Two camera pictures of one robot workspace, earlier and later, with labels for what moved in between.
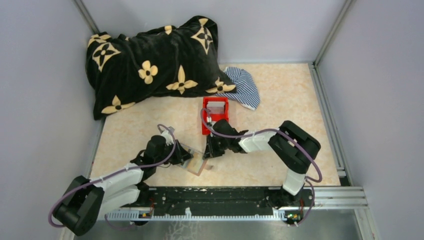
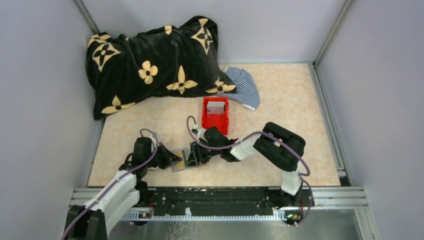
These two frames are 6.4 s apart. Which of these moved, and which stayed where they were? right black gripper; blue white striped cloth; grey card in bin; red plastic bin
Moved: right black gripper
Stayed: blue white striped cloth; red plastic bin; grey card in bin
